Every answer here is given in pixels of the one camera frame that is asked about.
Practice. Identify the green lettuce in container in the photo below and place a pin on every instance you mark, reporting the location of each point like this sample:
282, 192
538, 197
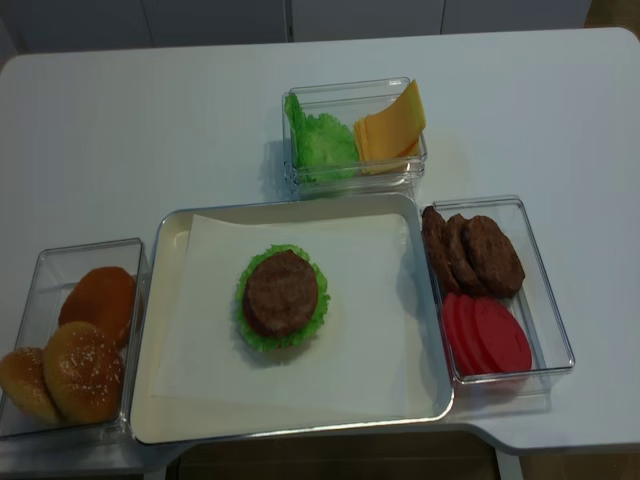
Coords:
325, 148

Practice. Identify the clear lettuce and cheese container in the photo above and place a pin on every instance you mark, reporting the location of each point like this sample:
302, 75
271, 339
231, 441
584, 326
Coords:
336, 107

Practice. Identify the green lettuce leaf on burger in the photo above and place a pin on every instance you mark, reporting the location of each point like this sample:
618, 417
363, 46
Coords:
263, 344

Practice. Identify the yellow cheese slice stack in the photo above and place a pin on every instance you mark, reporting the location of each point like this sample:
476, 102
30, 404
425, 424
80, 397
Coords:
385, 138

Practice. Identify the brown patty on burger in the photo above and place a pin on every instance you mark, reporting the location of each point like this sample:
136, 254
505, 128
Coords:
280, 295

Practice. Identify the white metal serving tray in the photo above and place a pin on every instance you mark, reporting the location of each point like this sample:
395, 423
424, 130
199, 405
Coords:
158, 419

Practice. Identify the brown patty left in container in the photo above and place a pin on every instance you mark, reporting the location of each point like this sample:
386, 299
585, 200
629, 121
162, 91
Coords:
433, 238

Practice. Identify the white paper sheet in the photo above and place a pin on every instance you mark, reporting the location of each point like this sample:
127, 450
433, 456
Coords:
366, 359

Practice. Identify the red tomato slice left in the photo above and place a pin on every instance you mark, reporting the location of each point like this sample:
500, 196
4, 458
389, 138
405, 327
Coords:
449, 319

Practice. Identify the red tomato slice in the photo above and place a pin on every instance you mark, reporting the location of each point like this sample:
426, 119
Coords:
479, 362
449, 319
501, 337

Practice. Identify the brown patty right in container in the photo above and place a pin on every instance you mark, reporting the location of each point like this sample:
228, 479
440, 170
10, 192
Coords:
492, 256

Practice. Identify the red tomato slice middle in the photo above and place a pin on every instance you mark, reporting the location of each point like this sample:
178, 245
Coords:
479, 362

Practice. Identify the red tomato slice right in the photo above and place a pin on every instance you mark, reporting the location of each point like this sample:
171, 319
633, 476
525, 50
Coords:
501, 337

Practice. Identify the clear patty and tomato container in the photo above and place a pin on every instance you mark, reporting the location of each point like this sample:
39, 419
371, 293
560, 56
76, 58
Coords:
534, 306

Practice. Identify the orange bottom bun in container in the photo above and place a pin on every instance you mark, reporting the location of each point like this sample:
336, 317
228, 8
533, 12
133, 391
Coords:
104, 297

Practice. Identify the sesame top bun right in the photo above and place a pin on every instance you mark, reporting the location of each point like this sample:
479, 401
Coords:
83, 372

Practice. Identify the sesame bun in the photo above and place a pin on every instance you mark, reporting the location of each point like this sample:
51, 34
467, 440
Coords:
22, 380
83, 372

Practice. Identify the clear plastic bun container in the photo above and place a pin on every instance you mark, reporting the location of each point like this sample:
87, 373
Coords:
56, 273

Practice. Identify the sesame top bun left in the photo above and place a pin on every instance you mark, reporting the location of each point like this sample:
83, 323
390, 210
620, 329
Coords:
22, 380

